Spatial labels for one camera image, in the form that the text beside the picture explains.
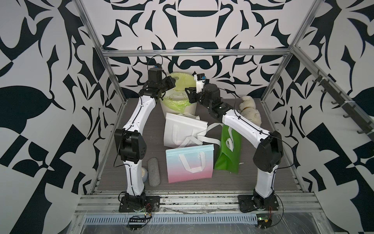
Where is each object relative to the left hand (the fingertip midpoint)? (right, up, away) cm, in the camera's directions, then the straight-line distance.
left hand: (173, 76), depth 85 cm
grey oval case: (-10, -54, -3) cm, 55 cm away
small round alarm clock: (-15, -55, -4) cm, 57 cm away
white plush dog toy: (+50, -19, +17) cm, 56 cm away
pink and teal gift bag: (+9, -46, -14) cm, 49 cm away
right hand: (+8, -7, -6) cm, 12 cm away
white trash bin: (+3, -16, -6) cm, 17 cm away
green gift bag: (+29, -36, -16) cm, 48 cm away
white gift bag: (+9, -31, -6) cm, 32 cm away
